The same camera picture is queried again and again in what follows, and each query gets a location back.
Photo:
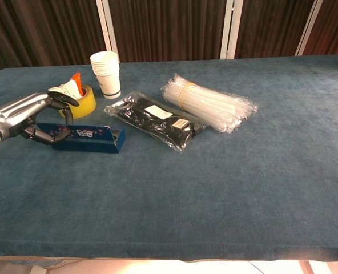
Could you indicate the blue cardboard box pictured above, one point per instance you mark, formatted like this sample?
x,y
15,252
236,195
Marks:
x,y
94,140

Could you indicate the blue-green table cloth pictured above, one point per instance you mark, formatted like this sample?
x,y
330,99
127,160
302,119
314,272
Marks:
x,y
203,194

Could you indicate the yellow rubber band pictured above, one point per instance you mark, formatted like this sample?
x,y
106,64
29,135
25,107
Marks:
x,y
183,95

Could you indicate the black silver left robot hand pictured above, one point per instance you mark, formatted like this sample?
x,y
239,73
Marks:
x,y
15,114

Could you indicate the yellow packing tape roll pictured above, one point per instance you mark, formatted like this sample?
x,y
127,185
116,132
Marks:
x,y
84,104

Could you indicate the stack of white paper cups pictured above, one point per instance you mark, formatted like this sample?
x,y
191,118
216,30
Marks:
x,y
109,80

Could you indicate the dark brown curtain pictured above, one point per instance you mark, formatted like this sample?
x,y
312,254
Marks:
x,y
169,28

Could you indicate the black items in clear bag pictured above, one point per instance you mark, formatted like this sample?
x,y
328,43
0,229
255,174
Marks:
x,y
157,121

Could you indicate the white frame post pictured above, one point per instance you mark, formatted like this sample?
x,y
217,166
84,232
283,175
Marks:
x,y
309,28
230,28
107,28

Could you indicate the bundle of clear wrapped straws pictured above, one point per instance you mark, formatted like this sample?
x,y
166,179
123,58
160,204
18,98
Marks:
x,y
211,102

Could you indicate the crumpled white orange wrapper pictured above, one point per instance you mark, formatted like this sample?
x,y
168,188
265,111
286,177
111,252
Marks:
x,y
69,88

